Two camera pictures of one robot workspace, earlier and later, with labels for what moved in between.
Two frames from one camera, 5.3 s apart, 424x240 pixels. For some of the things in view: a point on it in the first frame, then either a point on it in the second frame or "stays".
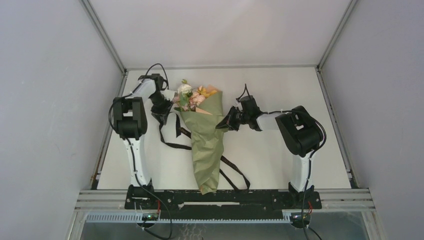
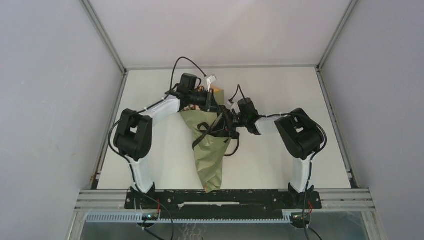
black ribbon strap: (179, 131) -> (210, 132)
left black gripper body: (161, 105) -> (202, 99)
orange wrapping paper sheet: (207, 123) stays
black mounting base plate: (223, 199) stays
